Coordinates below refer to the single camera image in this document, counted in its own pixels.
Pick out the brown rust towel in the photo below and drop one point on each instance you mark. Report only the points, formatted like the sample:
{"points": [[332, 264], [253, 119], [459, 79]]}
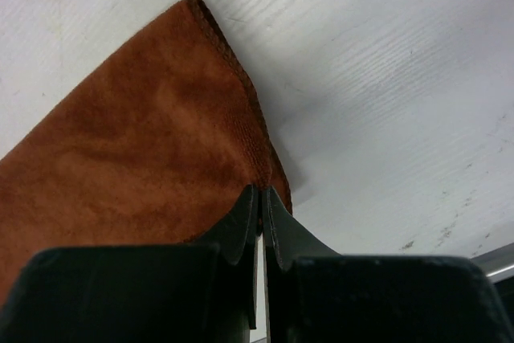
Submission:
{"points": [[153, 147]]}

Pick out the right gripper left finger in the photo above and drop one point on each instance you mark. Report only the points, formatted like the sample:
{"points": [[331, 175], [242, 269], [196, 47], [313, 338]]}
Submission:
{"points": [[202, 291]]}

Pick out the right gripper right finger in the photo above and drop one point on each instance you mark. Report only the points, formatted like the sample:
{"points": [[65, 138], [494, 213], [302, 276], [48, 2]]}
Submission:
{"points": [[315, 294]]}

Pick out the aluminium mounting rail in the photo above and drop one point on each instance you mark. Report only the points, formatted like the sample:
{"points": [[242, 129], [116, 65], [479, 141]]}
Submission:
{"points": [[498, 267]]}

